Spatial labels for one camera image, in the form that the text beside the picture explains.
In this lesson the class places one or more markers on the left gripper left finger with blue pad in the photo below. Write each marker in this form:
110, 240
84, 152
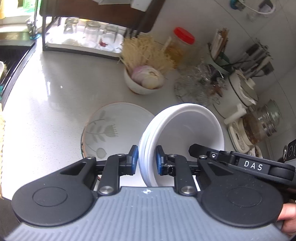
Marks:
115, 166

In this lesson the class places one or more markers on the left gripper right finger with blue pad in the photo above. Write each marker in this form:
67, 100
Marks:
176, 166

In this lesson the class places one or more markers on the white plate with leaf pattern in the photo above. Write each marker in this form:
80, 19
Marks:
114, 129

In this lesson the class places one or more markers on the person's right hand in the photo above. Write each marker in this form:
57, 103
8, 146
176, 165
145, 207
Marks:
288, 215

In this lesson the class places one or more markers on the glass teapot with metal lid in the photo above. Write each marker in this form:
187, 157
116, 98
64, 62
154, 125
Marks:
262, 123

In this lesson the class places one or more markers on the white bowl with garlic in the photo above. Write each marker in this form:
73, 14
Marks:
135, 87

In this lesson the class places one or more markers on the white enamel pot with lid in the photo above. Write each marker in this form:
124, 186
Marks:
238, 95

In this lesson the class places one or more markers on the bundle of dried noodles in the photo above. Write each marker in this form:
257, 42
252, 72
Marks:
143, 50

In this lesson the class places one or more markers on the red lid honey jar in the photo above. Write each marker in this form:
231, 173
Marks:
178, 45

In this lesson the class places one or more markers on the white tray under rack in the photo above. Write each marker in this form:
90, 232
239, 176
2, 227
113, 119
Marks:
60, 42

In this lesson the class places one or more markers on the upturned glass cup right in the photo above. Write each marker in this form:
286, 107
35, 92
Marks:
108, 37

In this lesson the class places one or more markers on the upturned glass cup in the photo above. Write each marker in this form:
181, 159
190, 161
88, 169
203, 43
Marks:
91, 33
70, 26
108, 37

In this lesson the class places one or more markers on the black dish drying rack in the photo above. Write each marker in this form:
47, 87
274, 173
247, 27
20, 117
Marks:
57, 26

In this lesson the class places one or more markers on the chopstick holder with utensils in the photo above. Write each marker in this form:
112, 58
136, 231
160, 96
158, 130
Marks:
215, 51

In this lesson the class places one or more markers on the upturned glass cup middle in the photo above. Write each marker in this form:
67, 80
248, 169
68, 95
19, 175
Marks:
91, 33

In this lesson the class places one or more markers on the dark wooden cutting board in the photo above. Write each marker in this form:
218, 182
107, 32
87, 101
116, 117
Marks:
117, 14

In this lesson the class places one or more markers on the upturned glass cup left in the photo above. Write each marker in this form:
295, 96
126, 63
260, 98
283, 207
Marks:
70, 26

